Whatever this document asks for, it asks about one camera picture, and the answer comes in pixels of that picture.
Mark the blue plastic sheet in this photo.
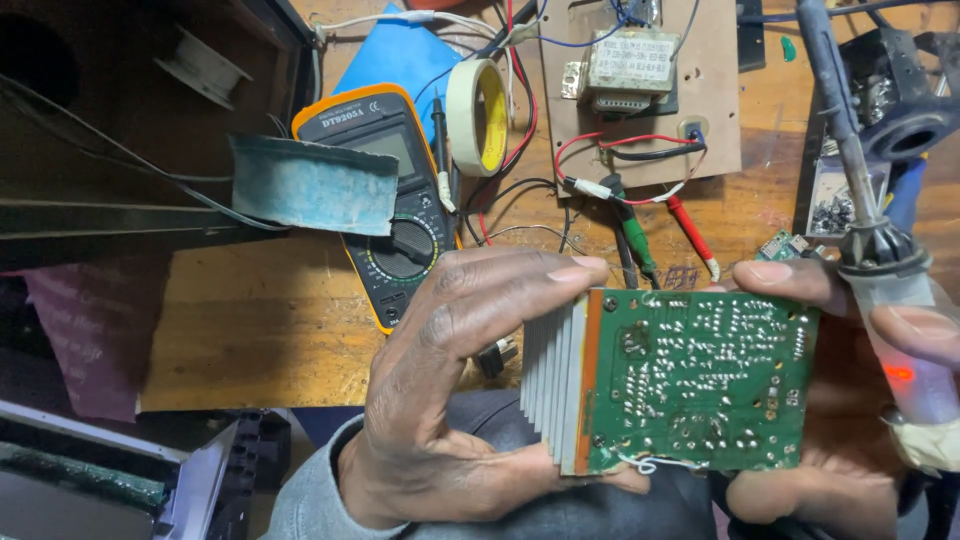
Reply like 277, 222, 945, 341
332, 3, 465, 144

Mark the red wire on panel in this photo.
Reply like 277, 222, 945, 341
553, 131, 708, 208

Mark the person's right hand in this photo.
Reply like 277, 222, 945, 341
723, 258, 960, 540

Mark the person's left hand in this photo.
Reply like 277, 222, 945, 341
337, 249, 651, 531

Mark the tray of small screws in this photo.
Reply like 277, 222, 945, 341
805, 153, 894, 240

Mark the green test probe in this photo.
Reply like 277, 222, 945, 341
599, 173, 663, 276

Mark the brown hardboard panel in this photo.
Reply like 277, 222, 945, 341
538, 0, 744, 199

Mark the soldering iron with clear handle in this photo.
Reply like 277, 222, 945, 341
795, 0, 960, 478

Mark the small green module board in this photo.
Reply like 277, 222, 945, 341
755, 228, 812, 263

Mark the white solder spool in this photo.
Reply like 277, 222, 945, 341
154, 25, 253, 112

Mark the long red wire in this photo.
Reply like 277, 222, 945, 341
478, 0, 540, 246

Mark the cream masking tape roll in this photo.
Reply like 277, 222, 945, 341
445, 58, 512, 179

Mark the red test probe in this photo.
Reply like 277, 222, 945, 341
665, 194, 722, 283

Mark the grey electronic device casing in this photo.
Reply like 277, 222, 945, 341
0, 400, 294, 540

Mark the black metal iron stand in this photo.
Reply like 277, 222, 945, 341
835, 27, 960, 163

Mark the dark wooden speaker cabinet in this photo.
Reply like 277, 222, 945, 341
0, 0, 321, 265

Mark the white wire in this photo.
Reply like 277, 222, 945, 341
314, 9, 520, 48

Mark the black multimeter probe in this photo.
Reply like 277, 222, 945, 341
430, 93, 459, 216

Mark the grey metal transformer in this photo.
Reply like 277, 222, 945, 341
560, 28, 682, 118

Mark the maroon paper sheet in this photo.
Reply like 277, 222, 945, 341
21, 253, 174, 423

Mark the green circuit board with heatsink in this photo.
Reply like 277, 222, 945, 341
519, 287, 822, 478

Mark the blue wire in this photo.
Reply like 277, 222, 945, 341
535, 0, 703, 49

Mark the black wire on table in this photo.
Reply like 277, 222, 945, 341
460, 177, 573, 250

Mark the black flat bracket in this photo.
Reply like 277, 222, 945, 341
735, 0, 767, 75

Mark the worn blue-green abrasive sheet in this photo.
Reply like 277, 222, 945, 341
228, 134, 401, 238

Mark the yellow digital multimeter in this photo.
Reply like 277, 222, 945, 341
291, 82, 463, 336

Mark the black wire on panel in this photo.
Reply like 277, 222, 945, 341
608, 141, 707, 163

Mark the blue handled tool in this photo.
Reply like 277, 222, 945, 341
884, 156, 932, 234

